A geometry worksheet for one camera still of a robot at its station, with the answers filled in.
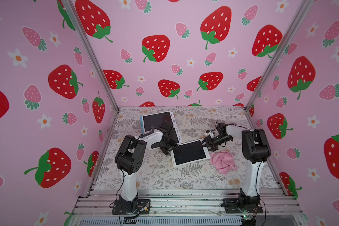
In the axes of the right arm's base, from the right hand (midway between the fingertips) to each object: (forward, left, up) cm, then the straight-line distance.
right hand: (204, 150), depth 93 cm
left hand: (-1, +18, -1) cm, 18 cm away
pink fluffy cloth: (-7, -12, -1) cm, 14 cm away
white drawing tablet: (-12, +28, +30) cm, 43 cm away
